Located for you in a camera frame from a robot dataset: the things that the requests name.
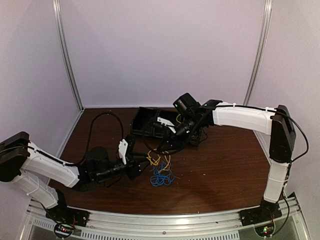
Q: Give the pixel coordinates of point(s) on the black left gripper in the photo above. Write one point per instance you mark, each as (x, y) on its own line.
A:
(133, 169)

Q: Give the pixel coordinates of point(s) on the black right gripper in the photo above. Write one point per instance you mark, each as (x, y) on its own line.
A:
(175, 142)

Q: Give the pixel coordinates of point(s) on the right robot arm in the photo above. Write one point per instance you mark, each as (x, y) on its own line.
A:
(273, 122)

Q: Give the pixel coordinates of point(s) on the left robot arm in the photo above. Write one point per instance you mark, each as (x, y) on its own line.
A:
(21, 162)

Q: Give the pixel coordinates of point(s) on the black three-compartment bin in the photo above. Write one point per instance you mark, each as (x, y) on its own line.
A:
(150, 122)

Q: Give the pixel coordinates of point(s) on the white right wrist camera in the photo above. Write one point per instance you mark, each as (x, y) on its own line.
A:
(167, 123)

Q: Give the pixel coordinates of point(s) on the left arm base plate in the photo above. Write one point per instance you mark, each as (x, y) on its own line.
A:
(71, 216)

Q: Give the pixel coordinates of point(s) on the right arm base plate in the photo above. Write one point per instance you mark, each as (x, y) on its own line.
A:
(260, 214)

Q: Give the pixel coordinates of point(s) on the aluminium front rail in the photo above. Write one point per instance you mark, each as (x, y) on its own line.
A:
(223, 225)

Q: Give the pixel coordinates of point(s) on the aluminium left corner post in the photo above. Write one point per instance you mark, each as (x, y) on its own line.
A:
(65, 53)

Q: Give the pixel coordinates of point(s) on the aluminium corner post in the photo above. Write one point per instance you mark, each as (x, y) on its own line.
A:
(65, 53)
(263, 36)

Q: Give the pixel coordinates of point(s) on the aluminium right corner post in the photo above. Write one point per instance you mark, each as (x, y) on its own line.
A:
(263, 36)

